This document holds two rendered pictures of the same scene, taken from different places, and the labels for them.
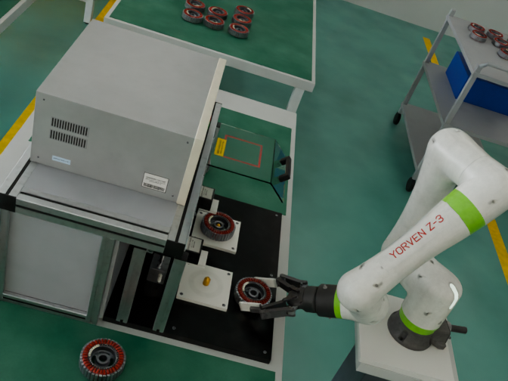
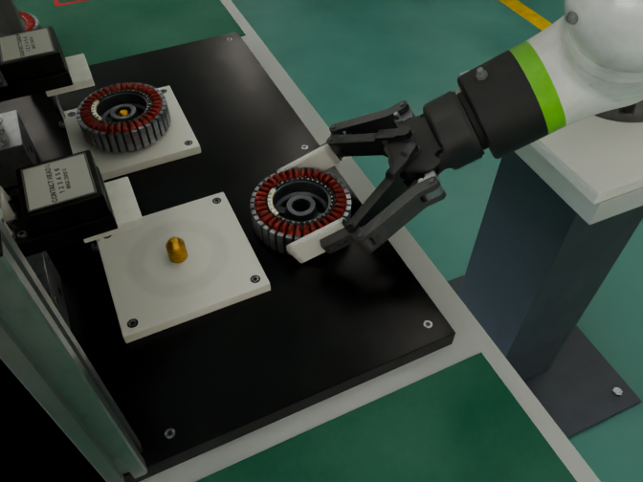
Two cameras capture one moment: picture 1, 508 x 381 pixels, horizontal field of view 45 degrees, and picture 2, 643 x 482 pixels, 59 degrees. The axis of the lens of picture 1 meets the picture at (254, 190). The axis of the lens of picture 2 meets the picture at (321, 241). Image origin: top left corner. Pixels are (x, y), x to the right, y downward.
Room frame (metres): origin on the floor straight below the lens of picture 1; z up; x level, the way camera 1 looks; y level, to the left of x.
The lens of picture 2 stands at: (0.86, 0.00, 1.24)
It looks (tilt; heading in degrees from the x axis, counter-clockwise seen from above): 49 degrees down; 343
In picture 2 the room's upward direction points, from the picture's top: straight up
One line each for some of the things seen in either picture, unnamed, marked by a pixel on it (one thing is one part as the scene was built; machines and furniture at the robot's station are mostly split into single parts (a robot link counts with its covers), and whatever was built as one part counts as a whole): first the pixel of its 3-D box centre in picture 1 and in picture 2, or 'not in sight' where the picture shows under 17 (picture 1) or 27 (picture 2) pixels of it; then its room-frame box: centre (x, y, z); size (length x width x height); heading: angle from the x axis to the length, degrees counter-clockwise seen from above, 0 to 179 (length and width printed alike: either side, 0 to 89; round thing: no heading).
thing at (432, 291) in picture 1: (428, 295); not in sight; (1.41, -0.60, 0.92); 0.16 x 0.13 x 0.19; 41
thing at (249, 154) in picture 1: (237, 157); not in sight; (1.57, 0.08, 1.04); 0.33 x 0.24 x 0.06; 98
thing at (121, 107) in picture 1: (136, 106); not in sight; (1.36, 0.37, 1.22); 0.44 x 0.39 x 0.20; 8
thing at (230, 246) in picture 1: (216, 231); (129, 131); (1.51, 0.07, 0.78); 0.15 x 0.15 x 0.01; 8
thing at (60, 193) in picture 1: (128, 147); not in sight; (1.34, 0.37, 1.09); 0.68 x 0.44 x 0.05; 8
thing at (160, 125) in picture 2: (218, 226); (124, 116); (1.51, 0.07, 0.80); 0.11 x 0.11 x 0.04
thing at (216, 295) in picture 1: (205, 284); (179, 259); (1.27, 0.03, 0.78); 0.15 x 0.15 x 0.01; 8
